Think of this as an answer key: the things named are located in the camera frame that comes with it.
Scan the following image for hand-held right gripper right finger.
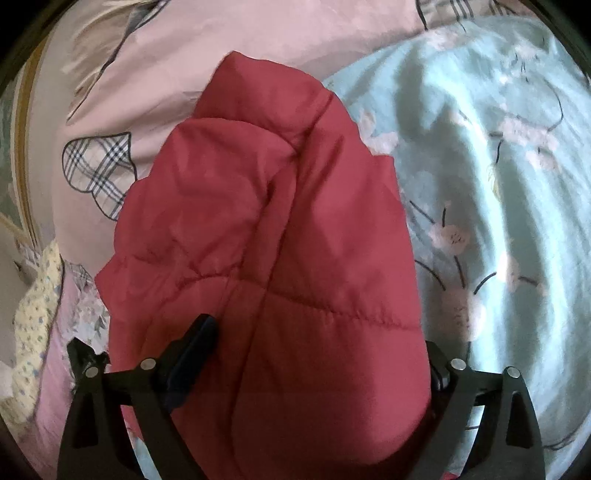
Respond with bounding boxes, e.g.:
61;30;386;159
410;340;546;480

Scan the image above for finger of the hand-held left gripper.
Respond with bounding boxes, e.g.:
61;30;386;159
67;339;110;393

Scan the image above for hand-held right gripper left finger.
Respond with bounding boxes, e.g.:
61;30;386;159
58;314;218;480

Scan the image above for red quilted jacket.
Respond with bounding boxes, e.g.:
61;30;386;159
95;51;462;480

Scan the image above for white pink floral cloth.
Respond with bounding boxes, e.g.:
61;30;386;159
60;263;114;352

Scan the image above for plain pink cloth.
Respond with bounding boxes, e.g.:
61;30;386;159
25;272;134;464

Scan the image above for yellow floral pillow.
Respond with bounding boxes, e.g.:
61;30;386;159
9;242;65;425

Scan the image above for light blue floral bedsheet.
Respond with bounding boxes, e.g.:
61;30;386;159
124;14;591;480

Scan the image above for pink duvet with plaid hearts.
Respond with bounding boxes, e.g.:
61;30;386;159
28;0;430;259

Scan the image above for gold picture frame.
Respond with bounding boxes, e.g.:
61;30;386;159
0;46;47;250

